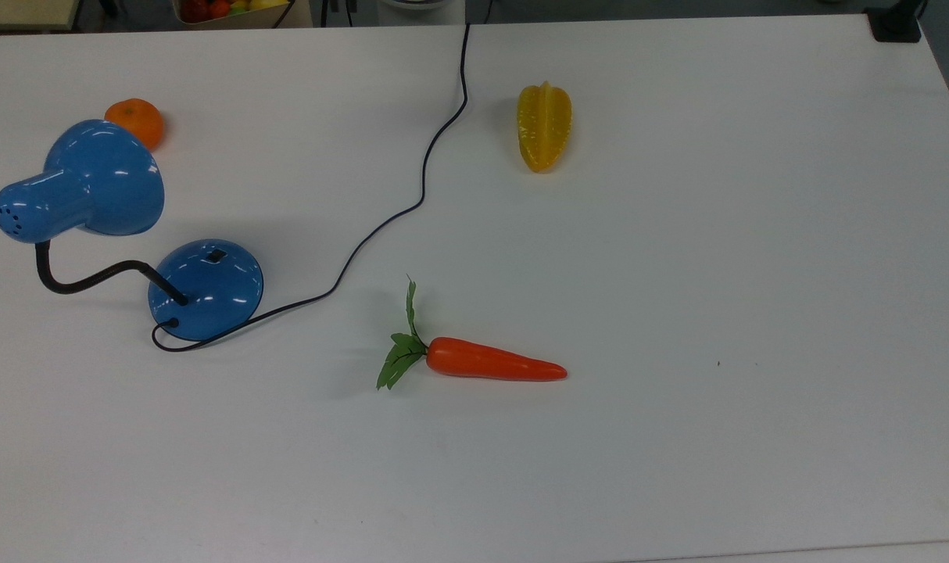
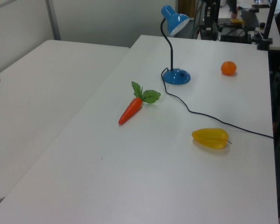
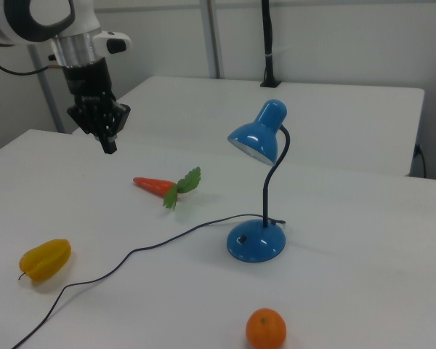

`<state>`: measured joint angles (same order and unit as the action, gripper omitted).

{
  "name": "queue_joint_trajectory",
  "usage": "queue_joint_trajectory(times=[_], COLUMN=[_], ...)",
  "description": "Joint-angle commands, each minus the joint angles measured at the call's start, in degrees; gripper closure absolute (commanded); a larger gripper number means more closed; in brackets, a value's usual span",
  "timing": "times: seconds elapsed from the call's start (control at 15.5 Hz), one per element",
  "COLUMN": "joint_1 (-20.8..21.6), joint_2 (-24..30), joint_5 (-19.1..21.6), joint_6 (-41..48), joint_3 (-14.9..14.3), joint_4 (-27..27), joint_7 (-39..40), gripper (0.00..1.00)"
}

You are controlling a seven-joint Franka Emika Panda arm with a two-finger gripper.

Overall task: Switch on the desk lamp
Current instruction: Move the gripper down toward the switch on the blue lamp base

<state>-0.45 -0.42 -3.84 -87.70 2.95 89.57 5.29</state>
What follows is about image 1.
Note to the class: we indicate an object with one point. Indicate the orange carrot with green leaves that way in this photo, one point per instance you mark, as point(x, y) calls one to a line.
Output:
point(482, 361)

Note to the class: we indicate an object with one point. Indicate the beige box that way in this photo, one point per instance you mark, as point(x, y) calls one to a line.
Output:
point(21, 12)

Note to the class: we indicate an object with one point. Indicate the black table clamp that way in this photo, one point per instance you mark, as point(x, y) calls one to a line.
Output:
point(895, 22)

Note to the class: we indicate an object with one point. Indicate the yellow star fruit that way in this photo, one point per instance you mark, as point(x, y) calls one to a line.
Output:
point(544, 129)

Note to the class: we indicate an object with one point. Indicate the container of mixed fruit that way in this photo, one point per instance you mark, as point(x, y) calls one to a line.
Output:
point(224, 11)

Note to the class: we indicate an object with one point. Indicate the blue desk lamp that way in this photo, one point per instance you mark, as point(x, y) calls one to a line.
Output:
point(107, 180)

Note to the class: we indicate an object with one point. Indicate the orange mandarin fruit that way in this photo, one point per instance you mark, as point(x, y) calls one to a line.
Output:
point(137, 119)

